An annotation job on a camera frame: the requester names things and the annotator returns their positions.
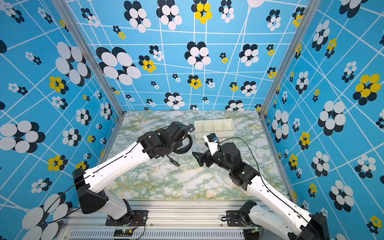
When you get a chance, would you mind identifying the black belt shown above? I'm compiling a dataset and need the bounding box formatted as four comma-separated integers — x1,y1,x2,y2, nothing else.
173,134,193,154

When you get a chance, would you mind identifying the white compartment storage tray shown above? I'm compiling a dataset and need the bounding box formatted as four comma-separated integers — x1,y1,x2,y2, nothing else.
194,119,236,139

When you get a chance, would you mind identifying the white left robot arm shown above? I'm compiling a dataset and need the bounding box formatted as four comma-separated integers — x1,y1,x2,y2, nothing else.
73,122,195,226

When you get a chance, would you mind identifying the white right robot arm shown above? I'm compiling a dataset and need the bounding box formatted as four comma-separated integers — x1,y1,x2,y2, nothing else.
193,142,330,240

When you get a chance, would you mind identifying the right controller board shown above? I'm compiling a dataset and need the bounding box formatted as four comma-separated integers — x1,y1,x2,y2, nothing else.
243,228,260,240

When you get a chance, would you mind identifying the controller board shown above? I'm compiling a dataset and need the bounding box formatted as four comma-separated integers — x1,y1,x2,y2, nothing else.
113,229,134,238
243,228,260,240

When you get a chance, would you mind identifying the left controller board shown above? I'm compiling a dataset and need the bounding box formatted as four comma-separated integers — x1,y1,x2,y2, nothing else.
113,229,134,238

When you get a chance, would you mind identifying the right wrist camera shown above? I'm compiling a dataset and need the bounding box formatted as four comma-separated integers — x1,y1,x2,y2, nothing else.
204,133,219,156

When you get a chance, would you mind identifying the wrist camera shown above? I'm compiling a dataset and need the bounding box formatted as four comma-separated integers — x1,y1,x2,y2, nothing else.
204,133,219,156
177,123,195,133

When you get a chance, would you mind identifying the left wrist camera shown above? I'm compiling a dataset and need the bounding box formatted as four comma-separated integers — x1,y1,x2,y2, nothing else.
177,123,195,133

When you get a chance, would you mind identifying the aluminium front rail frame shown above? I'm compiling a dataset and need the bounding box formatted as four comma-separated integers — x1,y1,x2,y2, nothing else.
57,200,282,240

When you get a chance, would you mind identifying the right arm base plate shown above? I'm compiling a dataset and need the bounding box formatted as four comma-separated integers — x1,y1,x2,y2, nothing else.
222,210,256,227

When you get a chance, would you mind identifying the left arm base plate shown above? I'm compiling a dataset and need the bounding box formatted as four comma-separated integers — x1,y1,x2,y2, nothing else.
105,210,149,227

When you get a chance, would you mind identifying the aluminium corner post left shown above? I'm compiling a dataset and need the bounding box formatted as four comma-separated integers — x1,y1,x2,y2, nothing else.
52,0,124,118

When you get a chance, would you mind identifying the aluminium corner post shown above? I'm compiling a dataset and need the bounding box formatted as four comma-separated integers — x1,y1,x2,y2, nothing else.
260,0,321,119
52,0,124,118

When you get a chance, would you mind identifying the aluminium corner post right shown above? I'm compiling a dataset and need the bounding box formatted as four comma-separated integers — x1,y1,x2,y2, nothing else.
260,0,321,119

